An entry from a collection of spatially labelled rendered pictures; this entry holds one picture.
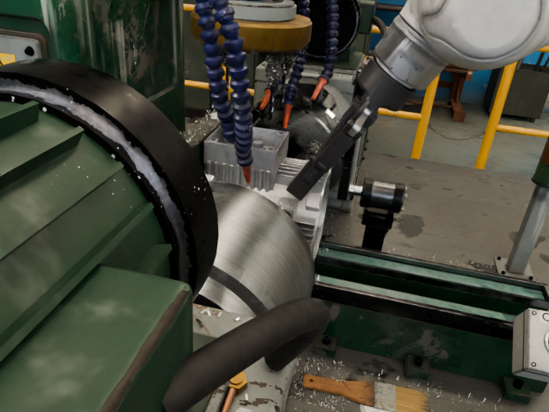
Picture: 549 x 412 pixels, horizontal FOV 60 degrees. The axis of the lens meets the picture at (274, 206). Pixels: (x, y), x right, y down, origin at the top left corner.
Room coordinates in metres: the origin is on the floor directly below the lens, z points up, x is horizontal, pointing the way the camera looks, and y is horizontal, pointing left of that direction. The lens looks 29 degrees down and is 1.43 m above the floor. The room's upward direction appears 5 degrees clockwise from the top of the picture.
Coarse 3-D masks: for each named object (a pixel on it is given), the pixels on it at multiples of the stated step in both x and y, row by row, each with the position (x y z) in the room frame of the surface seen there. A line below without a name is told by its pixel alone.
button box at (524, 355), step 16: (528, 320) 0.43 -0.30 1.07; (544, 320) 0.43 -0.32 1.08; (528, 336) 0.41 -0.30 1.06; (544, 336) 0.41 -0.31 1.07; (512, 352) 0.43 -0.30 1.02; (528, 352) 0.40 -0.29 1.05; (544, 352) 0.40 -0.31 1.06; (512, 368) 0.42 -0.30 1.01; (528, 368) 0.39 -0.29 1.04; (544, 368) 0.39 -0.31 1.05
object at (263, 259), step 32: (224, 192) 0.51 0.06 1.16; (256, 192) 0.53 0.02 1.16; (224, 224) 0.44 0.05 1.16; (256, 224) 0.46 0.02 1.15; (288, 224) 0.50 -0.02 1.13; (224, 256) 0.39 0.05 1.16; (256, 256) 0.41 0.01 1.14; (288, 256) 0.45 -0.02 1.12; (224, 288) 0.36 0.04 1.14; (256, 288) 0.37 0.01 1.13; (288, 288) 0.41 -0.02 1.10
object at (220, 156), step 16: (256, 128) 0.80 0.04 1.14; (208, 144) 0.72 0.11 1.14; (224, 144) 0.71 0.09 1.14; (256, 144) 0.75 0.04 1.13; (272, 144) 0.79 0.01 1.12; (208, 160) 0.71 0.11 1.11; (224, 160) 0.71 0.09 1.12; (256, 160) 0.70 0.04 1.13; (272, 160) 0.70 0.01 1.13; (224, 176) 0.71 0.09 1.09; (240, 176) 0.71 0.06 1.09; (256, 176) 0.70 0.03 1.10; (272, 176) 0.70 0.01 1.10
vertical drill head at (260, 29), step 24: (240, 0) 0.71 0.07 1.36; (264, 0) 0.72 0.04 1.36; (288, 0) 0.78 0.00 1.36; (192, 24) 0.72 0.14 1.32; (216, 24) 0.68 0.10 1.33; (240, 24) 0.67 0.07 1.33; (264, 24) 0.68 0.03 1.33; (288, 24) 0.70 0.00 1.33; (264, 48) 0.67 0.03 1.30; (288, 48) 0.69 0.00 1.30; (288, 72) 0.78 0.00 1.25
